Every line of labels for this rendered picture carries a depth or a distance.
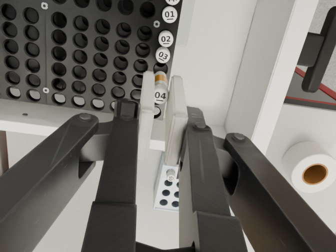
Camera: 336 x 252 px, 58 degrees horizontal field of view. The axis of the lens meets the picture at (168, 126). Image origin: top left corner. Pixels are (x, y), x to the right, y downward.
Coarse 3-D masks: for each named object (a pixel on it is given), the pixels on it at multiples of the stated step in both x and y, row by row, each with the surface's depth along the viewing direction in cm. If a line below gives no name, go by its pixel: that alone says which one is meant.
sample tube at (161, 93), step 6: (156, 72) 25; (162, 72) 25; (156, 78) 23; (162, 78) 23; (156, 84) 22; (162, 84) 22; (156, 90) 21; (162, 90) 21; (156, 96) 21; (162, 96) 21; (156, 102) 21; (162, 102) 21
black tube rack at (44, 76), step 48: (0, 0) 25; (48, 0) 25; (96, 0) 25; (144, 0) 25; (0, 48) 26; (48, 48) 26; (96, 48) 26; (144, 48) 30; (0, 96) 28; (48, 96) 28; (96, 96) 28
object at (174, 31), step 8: (160, 0) 25; (160, 8) 25; (176, 8) 25; (160, 16) 25; (168, 24) 26; (176, 24) 26; (176, 32) 26; (168, 48) 27; (152, 56) 27; (152, 64) 27; (168, 64) 27; (168, 72) 27; (168, 80) 28; (160, 104) 29; (160, 112) 29
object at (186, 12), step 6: (186, 0) 30; (192, 0) 30; (186, 6) 30; (192, 6) 30; (180, 12) 30; (186, 12) 30; (192, 12) 30; (180, 18) 30; (186, 18) 30; (180, 24) 31; (186, 24) 31; (180, 30) 31; (186, 30) 31; (180, 36) 31; (186, 36) 31; (180, 42) 31; (186, 42) 31
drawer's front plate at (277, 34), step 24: (264, 0) 29; (288, 0) 24; (312, 0) 22; (264, 24) 28; (288, 24) 23; (264, 48) 27; (288, 48) 24; (240, 72) 33; (264, 72) 26; (288, 72) 25; (240, 96) 32; (264, 96) 26; (240, 120) 31; (264, 120) 27; (264, 144) 28
